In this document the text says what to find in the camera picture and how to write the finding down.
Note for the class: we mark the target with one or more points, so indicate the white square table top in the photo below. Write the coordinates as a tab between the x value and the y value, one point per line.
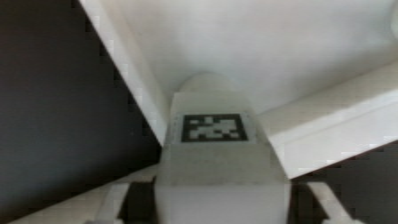
307	52

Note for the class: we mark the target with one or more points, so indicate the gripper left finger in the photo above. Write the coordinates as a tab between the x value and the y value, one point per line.
129	205

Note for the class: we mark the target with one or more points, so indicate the white table leg front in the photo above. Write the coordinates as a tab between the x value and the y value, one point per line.
221	182

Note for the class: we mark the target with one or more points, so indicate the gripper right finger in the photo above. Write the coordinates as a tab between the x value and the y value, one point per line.
315	206

